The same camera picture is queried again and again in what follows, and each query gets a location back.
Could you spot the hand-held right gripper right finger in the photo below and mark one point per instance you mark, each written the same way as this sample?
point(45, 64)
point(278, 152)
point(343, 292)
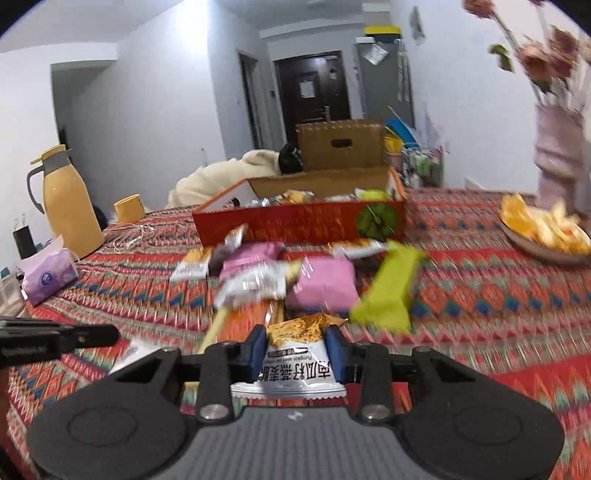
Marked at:
point(334, 357)

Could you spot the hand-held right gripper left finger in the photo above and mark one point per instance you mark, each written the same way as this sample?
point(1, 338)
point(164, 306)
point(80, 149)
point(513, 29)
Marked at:
point(257, 355)

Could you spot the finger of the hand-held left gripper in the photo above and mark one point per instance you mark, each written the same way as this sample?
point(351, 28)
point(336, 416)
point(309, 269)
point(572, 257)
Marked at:
point(87, 337)

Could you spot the white pumpkin seed packet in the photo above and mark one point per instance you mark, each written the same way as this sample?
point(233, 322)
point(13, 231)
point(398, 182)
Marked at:
point(295, 369)

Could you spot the pile of mixed snack packets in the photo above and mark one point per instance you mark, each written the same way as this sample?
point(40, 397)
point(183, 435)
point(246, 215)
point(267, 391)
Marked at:
point(249, 290)

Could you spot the pink snack packet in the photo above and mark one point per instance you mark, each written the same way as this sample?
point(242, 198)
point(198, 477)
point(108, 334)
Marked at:
point(323, 281)
point(251, 258)

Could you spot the red cardboard box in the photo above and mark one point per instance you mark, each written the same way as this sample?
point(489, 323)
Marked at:
point(295, 224)

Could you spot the plain white snack packet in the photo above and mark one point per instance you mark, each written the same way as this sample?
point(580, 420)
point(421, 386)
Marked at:
point(129, 353)

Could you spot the purple tissue pack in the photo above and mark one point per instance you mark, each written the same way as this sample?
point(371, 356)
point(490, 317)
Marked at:
point(51, 277)

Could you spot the small black paper bag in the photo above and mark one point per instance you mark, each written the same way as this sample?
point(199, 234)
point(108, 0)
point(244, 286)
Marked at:
point(24, 242)

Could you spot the yellow thermos jug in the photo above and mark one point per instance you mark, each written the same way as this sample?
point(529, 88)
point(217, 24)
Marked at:
point(74, 207)

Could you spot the yellow cup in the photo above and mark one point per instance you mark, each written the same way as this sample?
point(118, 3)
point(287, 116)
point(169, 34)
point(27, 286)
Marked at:
point(130, 210)

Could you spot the cream cloth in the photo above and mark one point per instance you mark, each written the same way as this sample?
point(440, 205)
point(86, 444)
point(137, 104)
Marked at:
point(217, 180)

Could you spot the brown cardboard box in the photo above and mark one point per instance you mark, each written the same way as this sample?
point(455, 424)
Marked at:
point(318, 147)

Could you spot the blue plastic dustpan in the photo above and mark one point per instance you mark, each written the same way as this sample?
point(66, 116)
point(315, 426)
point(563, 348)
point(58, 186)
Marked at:
point(400, 131)

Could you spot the dark entrance door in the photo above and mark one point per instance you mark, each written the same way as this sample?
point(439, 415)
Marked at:
point(323, 110)

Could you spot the grey refrigerator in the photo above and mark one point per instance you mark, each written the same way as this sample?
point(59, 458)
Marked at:
point(383, 92)

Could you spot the white paper notice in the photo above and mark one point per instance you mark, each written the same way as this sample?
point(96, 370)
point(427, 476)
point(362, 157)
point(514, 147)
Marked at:
point(307, 88)

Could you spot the white folded umbrella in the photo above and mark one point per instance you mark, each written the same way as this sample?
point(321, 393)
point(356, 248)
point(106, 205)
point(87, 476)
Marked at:
point(405, 74)

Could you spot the pink ceramic vase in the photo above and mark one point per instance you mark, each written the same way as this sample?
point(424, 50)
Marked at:
point(558, 157)

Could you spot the clear plastic bag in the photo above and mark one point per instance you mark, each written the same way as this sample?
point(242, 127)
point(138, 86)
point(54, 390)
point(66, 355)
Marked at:
point(375, 53)

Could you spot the yellow and black box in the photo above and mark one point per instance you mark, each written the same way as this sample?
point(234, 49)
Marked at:
point(381, 33)

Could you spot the dried pink roses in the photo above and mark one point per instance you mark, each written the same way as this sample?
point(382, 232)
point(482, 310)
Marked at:
point(535, 60)

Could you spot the wall picture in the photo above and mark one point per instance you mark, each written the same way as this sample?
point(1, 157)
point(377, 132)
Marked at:
point(418, 25)

